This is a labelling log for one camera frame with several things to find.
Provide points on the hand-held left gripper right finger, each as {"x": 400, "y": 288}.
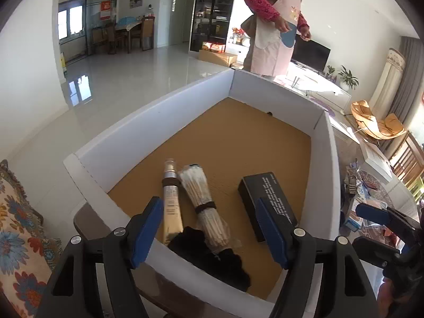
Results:
{"x": 271, "y": 232}

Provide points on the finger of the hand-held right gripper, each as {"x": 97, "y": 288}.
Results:
{"x": 371, "y": 250}
{"x": 371, "y": 213}

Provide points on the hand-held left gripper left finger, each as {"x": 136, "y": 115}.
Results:
{"x": 147, "y": 232}

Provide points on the large white box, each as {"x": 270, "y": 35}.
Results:
{"x": 265, "y": 96}

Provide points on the blue white packet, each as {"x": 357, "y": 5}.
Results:
{"x": 352, "y": 222}

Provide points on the gold cosmetic tube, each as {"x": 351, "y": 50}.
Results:
{"x": 170, "y": 198}

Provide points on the black rectangular box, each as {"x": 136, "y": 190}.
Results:
{"x": 258, "y": 182}

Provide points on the white flat box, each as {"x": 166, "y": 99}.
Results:
{"x": 374, "y": 159}

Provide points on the black cloth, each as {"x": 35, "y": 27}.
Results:
{"x": 232, "y": 271}

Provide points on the bundle of cotton swabs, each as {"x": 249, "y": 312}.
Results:
{"x": 202, "y": 192}

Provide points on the orange lounge chair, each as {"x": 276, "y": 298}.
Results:
{"x": 384, "y": 127}

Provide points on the floral blanket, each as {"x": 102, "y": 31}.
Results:
{"x": 20, "y": 238}

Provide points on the white television console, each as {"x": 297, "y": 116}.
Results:
{"x": 331, "y": 89}

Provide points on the large green potted plant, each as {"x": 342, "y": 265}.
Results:
{"x": 348, "y": 78}

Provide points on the white standing air conditioner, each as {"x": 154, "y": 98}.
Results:
{"x": 394, "y": 69}

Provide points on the grey curtain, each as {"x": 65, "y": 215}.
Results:
{"x": 410, "y": 73}

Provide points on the small green potted plant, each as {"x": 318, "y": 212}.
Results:
{"x": 330, "y": 71}

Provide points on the black television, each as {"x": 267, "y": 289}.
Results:
{"x": 311, "y": 54}

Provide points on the brown cardboard box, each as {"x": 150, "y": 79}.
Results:
{"x": 215, "y": 58}

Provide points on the red gift box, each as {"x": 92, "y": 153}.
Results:
{"x": 214, "y": 47}

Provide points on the red flowers in vase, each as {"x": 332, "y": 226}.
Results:
{"x": 237, "y": 34}

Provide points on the dining table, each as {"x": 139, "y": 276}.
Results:
{"x": 127, "y": 26}

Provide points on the white door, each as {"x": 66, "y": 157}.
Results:
{"x": 178, "y": 13}

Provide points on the dark glass display cabinet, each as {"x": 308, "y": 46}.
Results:
{"x": 212, "y": 13}

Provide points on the red wall poster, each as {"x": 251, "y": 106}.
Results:
{"x": 106, "y": 9}

